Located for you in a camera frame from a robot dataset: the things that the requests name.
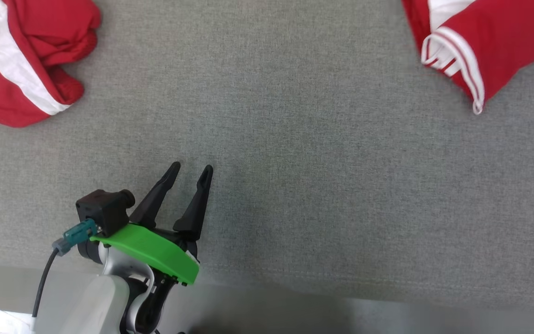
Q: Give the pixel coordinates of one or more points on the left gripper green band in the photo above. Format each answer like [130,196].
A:
[155,253]

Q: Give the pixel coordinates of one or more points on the red white basketball jersey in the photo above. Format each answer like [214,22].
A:
[503,37]

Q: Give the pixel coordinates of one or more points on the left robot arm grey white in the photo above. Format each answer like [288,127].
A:
[95,306]

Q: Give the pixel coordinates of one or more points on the grey fabric sofa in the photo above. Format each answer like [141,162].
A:
[318,185]

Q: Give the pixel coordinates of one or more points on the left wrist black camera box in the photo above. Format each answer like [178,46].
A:
[104,208]

